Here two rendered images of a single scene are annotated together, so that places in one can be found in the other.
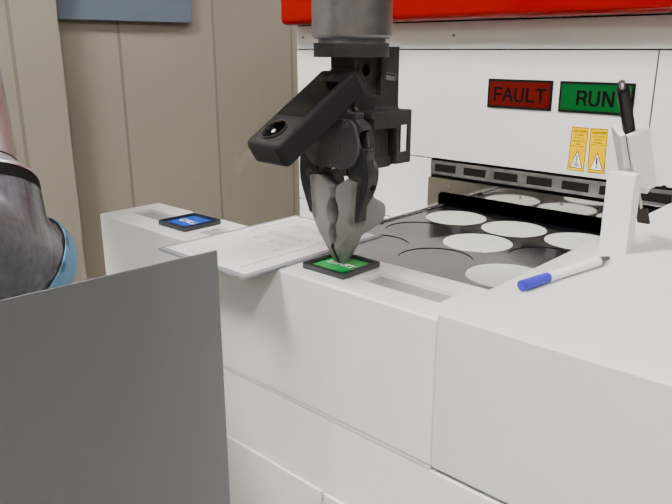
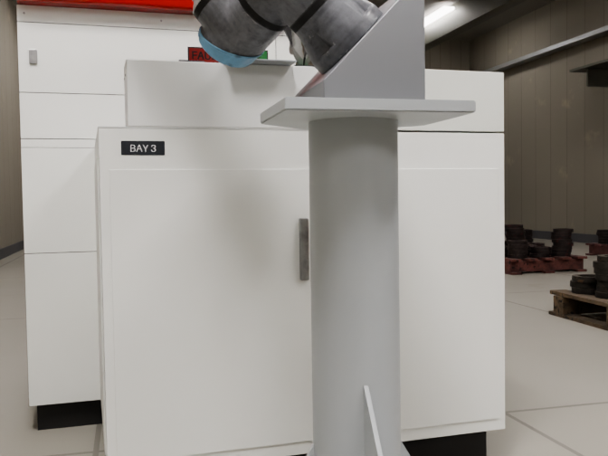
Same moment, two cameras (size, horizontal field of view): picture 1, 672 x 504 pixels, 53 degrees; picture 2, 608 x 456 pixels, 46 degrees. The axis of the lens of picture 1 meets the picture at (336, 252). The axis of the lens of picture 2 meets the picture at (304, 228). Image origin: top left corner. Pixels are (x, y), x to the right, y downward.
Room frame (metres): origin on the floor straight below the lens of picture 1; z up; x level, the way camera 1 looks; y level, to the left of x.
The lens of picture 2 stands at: (-0.17, 1.43, 0.66)
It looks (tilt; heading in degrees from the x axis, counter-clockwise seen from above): 2 degrees down; 300
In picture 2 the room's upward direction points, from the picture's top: 1 degrees counter-clockwise
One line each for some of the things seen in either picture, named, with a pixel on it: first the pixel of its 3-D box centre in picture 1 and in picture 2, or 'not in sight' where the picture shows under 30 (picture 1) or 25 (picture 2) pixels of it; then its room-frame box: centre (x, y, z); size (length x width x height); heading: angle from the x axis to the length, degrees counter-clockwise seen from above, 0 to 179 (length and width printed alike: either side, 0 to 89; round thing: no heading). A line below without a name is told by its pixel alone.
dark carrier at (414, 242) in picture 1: (477, 244); not in sight; (0.96, -0.21, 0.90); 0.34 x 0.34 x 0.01; 47
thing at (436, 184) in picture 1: (535, 219); not in sight; (1.13, -0.34, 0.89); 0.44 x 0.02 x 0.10; 47
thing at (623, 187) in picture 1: (628, 186); not in sight; (0.71, -0.31, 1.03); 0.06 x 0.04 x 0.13; 137
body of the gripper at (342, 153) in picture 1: (356, 108); not in sight; (0.67, -0.02, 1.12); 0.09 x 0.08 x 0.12; 137
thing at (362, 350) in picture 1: (261, 302); (250, 99); (0.74, 0.09, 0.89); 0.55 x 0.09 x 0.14; 47
